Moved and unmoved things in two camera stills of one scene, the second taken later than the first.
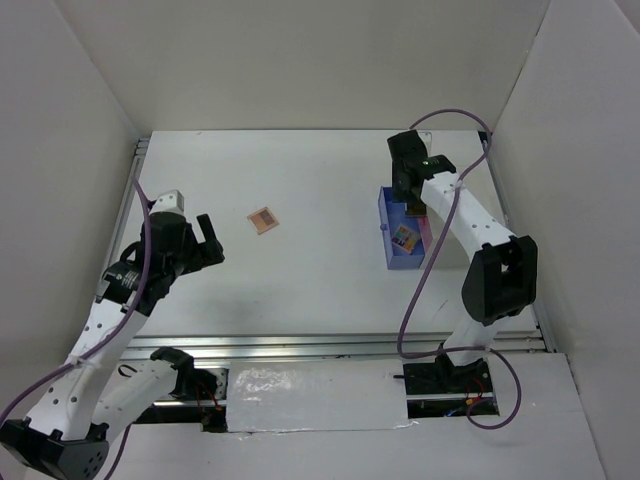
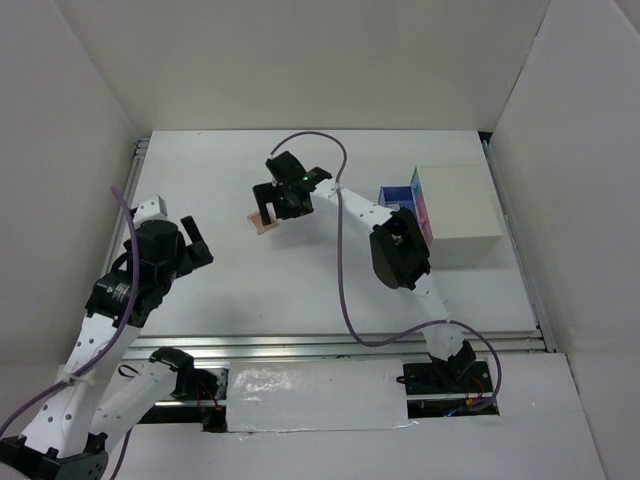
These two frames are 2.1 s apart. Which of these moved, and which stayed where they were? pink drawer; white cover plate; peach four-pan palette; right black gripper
Moved: right black gripper
Stayed: peach four-pan palette; white cover plate; pink drawer
